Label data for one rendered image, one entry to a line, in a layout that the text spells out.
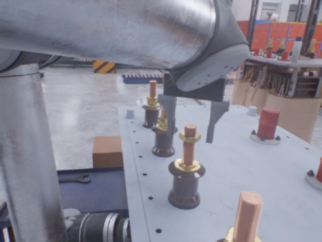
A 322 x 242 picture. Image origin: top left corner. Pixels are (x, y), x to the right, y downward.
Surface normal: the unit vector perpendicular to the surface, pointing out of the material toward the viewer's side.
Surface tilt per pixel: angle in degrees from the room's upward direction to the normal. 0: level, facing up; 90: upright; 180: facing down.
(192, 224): 0
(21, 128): 85
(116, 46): 144
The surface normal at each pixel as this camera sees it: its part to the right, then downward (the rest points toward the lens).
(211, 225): 0.04, -0.94
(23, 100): 0.67, 0.19
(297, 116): 0.19, 0.34
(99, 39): 0.47, 0.87
